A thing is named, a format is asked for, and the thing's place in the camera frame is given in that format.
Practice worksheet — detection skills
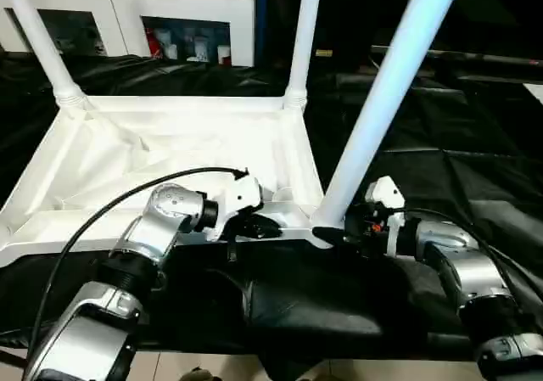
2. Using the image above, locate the black mat cover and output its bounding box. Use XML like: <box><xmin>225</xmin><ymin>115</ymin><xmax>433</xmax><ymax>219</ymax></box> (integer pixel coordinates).
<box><xmin>0</xmin><ymin>49</ymin><xmax>543</xmax><ymax>369</ymax></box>

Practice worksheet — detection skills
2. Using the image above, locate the grey rounded robot foot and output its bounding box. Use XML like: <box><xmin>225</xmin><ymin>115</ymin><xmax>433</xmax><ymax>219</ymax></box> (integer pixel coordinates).
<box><xmin>180</xmin><ymin>366</ymin><xmax>216</xmax><ymax>381</ymax></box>

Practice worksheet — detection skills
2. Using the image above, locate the white plastic table top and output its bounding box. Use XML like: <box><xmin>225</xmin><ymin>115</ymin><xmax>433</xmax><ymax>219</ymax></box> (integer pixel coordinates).
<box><xmin>0</xmin><ymin>94</ymin><xmax>340</xmax><ymax>267</ymax></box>

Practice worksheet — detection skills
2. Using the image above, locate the red item behind glass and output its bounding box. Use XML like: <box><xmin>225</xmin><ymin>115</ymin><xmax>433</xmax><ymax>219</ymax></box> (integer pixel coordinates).
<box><xmin>146</xmin><ymin>27</ymin><xmax>163</xmax><ymax>58</ymax></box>

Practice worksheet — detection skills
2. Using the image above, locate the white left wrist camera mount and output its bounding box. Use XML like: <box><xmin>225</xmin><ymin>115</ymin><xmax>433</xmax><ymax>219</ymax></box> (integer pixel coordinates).
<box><xmin>207</xmin><ymin>172</ymin><xmax>264</xmax><ymax>243</ymax></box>

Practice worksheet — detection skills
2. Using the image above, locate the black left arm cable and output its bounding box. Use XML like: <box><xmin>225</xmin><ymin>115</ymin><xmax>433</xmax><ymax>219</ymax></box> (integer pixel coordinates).
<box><xmin>27</xmin><ymin>166</ymin><xmax>249</xmax><ymax>356</ymax></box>

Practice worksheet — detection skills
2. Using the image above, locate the long black rod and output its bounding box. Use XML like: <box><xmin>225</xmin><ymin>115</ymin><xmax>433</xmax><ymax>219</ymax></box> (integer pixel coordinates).
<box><xmin>371</xmin><ymin>44</ymin><xmax>543</xmax><ymax>67</ymax></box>

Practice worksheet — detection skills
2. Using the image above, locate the white plastic table leg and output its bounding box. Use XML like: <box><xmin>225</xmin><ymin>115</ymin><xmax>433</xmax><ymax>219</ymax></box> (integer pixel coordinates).
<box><xmin>0</xmin><ymin>0</ymin><xmax>88</xmax><ymax>110</ymax></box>
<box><xmin>283</xmin><ymin>0</ymin><xmax>324</xmax><ymax>110</ymax></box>
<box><xmin>311</xmin><ymin>0</ymin><xmax>467</xmax><ymax>233</ymax></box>

